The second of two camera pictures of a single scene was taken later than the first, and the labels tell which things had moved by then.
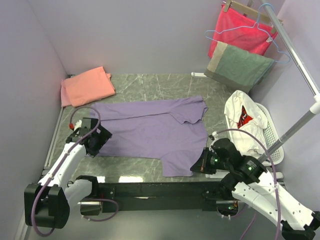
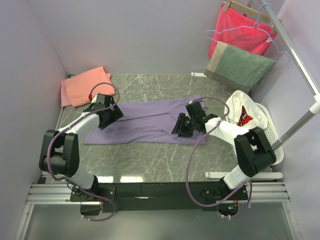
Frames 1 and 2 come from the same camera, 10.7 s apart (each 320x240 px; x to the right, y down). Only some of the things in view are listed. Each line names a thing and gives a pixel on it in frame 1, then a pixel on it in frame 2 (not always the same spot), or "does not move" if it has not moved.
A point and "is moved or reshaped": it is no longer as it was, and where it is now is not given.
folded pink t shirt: x=86 y=87 does not move
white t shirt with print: x=243 y=114 does not move
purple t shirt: x=171 y=129 is moved or reshaped
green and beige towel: x=238 y=68 does not move
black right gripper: x=201 y=165 -> x=179 y=125
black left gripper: x=103 y=136 -> x=116 y=114
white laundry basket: x=272 y=135 does not move
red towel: x=238 y=29 does not move
